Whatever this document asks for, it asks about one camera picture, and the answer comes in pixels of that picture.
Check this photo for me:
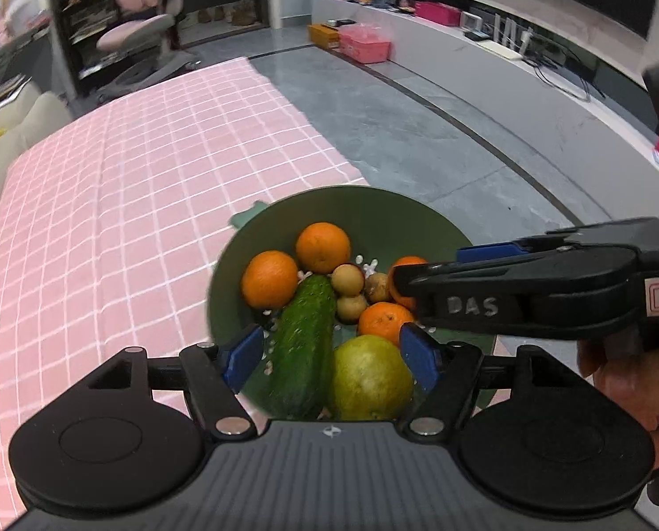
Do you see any magenta box on shelf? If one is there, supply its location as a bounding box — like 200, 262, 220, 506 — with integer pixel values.
415, 1, 461, 27

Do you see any orange lower left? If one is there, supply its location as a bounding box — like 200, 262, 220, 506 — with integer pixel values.
241, 250, 299, 311

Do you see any pink checked tablecloth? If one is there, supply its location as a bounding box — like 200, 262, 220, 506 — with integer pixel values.
0, 58, 362, 529

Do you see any person's right hand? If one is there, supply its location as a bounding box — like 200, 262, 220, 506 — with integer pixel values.
577, 340, 659, 469

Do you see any orange front right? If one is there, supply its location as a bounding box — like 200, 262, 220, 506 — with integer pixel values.
357, 302, 415, 346

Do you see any brown walnut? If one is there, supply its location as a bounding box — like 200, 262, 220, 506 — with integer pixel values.
364, 272, 392, 304

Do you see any small beige longan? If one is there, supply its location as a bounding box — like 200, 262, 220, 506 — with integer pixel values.
331, 264, 364, 297

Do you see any orange upper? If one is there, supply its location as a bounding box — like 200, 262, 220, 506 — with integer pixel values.
295, 222, 351, 274

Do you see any pink office chair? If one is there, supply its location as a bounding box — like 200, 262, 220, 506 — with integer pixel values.
97, 0, 201, 103

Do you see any beige sofa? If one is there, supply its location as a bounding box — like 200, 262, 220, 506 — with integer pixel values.
0, 80, 76, 283

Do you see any green cucumber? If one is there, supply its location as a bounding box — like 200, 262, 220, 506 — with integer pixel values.
266, 274, 337, 419

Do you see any orange near gripper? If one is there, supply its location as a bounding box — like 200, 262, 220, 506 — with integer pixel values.
388, 255, 428, 312

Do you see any pink plastic basket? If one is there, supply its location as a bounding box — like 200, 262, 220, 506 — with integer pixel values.
339, 24, 392, 65

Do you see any yellow-green pear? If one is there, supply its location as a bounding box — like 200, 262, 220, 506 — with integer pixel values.
328, 335, 414, 422

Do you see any green bowl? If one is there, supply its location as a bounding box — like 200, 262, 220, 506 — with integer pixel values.
206, 186, 495, 419

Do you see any orange box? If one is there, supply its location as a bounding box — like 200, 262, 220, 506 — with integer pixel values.
308, 24, 340, 50

